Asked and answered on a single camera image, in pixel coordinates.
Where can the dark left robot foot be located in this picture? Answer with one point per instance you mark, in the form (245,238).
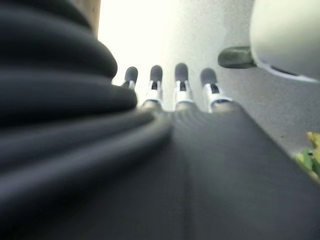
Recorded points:
(235,57)

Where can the silver left robot leg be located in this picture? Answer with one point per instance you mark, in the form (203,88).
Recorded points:
(287,32)

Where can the green leafy plant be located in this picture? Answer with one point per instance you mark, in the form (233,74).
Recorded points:
(308,157)

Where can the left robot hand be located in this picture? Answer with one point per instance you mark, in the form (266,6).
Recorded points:
(225,175)

